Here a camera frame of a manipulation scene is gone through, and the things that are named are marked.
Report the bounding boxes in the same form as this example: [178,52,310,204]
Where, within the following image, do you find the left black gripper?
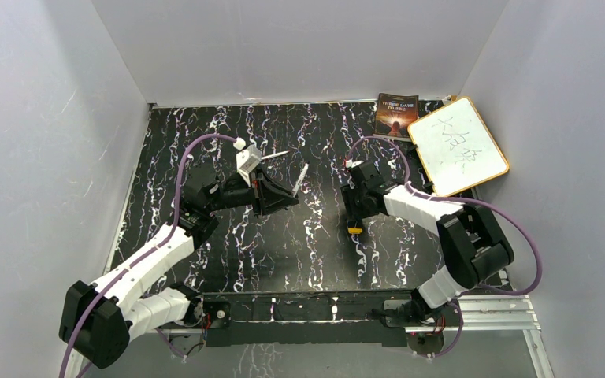
[207,166,299,220]

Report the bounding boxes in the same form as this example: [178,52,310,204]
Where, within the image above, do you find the blue pen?
[291,162,309,197]

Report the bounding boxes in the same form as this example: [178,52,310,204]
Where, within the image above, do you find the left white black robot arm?
[59,165,299,369]

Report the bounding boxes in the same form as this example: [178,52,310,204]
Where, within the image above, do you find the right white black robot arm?
[341,161,514,326]

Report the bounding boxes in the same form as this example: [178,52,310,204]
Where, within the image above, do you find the orange tipped white pen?
[262,150,290,161]

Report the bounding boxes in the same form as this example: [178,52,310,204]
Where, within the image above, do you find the brown book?
[373,93,419,142]

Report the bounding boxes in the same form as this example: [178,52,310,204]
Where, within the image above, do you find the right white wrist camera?
[344,160,363,169]

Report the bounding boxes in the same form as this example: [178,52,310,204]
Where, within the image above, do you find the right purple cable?
[345,136,544,361]

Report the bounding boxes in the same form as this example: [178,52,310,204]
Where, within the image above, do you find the purple cable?
[345,136,544,361]
[62,134,238,378]

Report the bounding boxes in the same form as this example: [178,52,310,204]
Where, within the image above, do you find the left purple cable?
[62,134,238,378]

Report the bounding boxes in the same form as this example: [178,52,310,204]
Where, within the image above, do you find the white board wooden frame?
[407,96,510,197]

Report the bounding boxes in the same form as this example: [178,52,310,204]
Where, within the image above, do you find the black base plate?
[154,290,445,349]

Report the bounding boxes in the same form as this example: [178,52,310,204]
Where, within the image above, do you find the aluminium frame rail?
[61,296,554,378]

